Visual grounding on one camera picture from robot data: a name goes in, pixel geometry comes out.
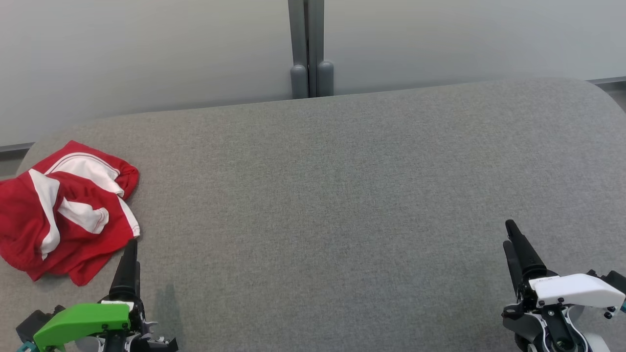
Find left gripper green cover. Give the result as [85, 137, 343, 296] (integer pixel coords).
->
[33, 238, 179, 352]

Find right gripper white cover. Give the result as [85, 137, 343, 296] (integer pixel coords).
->
[502, 220, 626, 352]

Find red shorts with white stripe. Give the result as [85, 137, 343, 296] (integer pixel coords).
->
[0, 169, 141, 287]

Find grey fabric sofa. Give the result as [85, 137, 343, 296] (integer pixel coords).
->
[0, 77, 626, 352]

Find grey cylindrical frame foot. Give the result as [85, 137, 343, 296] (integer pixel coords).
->
[317, 61, 335, 97]
[291, 64, 309, 99]

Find grey vertical partition frame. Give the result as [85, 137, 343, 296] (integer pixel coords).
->
[288, 0, 326, 98]

